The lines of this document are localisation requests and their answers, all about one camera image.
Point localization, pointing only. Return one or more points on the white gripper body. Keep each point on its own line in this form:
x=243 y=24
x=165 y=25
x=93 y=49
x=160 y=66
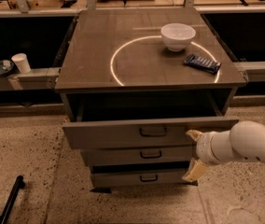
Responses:
x=204 y=149

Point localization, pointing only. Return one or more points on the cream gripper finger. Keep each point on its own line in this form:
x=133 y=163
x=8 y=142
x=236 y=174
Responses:
x=196 y=169
x=195 y=135

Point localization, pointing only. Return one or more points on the grey top drawer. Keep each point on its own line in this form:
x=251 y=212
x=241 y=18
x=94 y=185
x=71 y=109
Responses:
x=125 y=133

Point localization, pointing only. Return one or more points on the grey drawer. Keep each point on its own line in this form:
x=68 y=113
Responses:
x=105 y=157
x=125 y=133
x=109 y=180

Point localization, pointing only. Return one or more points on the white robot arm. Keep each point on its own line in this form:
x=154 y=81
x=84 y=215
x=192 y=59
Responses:
x=244 y=142

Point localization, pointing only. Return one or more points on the grey middle drawer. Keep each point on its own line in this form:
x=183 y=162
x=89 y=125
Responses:
x=105 y=157

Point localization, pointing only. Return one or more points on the grey drawer cabinet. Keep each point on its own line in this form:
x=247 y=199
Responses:
x=118 y=68

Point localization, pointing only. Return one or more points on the grey bottom drawer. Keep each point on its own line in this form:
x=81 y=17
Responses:
x=109 y=180

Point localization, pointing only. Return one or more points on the blue snack packet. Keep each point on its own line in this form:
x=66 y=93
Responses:
x=201 y=63

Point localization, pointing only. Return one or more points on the white ceramic bowl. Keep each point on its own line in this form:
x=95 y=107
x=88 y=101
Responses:
x=176 y=36

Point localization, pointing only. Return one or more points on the black stand leg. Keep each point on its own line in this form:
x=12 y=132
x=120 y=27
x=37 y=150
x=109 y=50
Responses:
x=18 y=185

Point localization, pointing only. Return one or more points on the white paper cup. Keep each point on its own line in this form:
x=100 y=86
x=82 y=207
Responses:
x=21 y=62

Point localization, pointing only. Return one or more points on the dark round plate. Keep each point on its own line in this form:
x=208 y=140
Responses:
x=6 y=67

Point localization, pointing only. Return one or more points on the black top drawer handle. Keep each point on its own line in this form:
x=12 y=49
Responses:
x=153 y=131

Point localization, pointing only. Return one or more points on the black drawer handle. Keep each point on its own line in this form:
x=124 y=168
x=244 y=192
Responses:
x=148 y=178
x=148 y=155
x=153 y=131

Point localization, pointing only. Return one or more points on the black bottom drawer handle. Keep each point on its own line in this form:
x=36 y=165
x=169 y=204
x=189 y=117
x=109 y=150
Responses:
x=148 y=178

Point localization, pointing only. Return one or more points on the black middle drawer handle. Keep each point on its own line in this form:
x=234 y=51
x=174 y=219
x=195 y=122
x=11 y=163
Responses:
x=148 y=155

